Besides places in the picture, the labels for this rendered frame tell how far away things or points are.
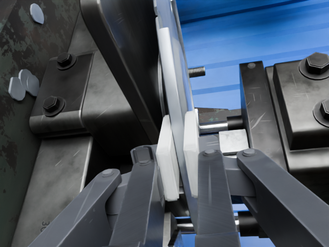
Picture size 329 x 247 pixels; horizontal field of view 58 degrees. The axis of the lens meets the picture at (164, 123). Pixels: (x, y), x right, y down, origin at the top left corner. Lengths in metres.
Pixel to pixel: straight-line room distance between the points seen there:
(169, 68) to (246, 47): 2.01
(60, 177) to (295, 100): 0.24
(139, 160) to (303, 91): 0.23
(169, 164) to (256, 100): 0.24
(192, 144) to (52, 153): 0.19
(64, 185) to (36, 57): 0.14
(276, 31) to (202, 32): 0.53
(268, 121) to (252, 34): 1.90
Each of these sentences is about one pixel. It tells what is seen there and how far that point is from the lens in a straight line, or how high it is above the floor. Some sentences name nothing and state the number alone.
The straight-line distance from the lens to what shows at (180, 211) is 0.42.
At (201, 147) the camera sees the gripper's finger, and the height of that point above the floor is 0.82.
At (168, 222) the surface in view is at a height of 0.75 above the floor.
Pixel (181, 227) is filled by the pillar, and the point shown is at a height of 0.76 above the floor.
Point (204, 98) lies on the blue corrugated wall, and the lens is 1.92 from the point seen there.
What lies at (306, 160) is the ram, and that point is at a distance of 0.33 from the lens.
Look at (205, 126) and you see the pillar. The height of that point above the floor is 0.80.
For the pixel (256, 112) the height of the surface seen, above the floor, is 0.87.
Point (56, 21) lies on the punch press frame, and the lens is 0.41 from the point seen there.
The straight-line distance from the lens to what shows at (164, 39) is 0.19.
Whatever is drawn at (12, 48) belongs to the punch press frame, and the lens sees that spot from 0.33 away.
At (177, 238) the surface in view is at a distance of 0.25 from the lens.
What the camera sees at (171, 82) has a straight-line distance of 0.18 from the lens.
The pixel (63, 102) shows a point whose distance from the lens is 0.30.
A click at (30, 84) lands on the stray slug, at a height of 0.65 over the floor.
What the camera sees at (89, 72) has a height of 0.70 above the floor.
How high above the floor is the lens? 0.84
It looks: 12 degrees down
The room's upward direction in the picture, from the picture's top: 83 degrees clockwise
